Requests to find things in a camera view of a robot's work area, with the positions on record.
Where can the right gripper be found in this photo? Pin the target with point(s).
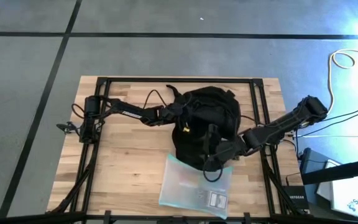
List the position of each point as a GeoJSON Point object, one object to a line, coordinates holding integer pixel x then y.
{"type": "Point", "coordinates": [225, 152]}

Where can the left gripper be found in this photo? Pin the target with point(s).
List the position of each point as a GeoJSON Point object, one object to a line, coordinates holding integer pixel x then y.
{"type": "Point", "coordinates": [172, 113]}

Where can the black backpack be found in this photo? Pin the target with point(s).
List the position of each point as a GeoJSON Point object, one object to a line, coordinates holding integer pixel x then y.
{"type": "Point", "coordinates": [210, 102]}

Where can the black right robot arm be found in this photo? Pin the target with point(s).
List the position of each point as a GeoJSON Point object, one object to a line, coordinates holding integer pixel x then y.
{"type": "Point", "coordinates": [278, 124]}

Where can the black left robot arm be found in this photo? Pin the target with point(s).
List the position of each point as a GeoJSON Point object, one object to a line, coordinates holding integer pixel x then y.
{"type": "Point", "coordinates": [129, 112]}

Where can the white printed box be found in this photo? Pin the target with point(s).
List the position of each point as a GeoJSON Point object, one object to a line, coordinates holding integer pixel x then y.
{"type": "Point", "coordinates": [217, 199]}

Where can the grey blue box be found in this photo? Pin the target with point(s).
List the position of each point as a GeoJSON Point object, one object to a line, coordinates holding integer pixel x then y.
{"type": "Point", "coordinates": [309, 158]}

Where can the black metal bar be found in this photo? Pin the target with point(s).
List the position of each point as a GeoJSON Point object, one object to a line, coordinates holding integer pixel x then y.
{"type": "Point", "coordinates": [340, 172]}

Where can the white box with blue logo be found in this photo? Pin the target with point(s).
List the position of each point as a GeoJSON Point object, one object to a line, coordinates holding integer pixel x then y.
{"type": "Point", "coordinates": [350, 199]}

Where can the black metal table frame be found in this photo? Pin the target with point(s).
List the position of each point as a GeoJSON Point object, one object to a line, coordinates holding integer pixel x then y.
{"type": "Point", "coordinates": [129, 80]}

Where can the black Netgear network switch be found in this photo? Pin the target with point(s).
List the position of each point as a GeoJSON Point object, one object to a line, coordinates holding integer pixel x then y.
{"type": "Point", "coordinates": [295, 197]}

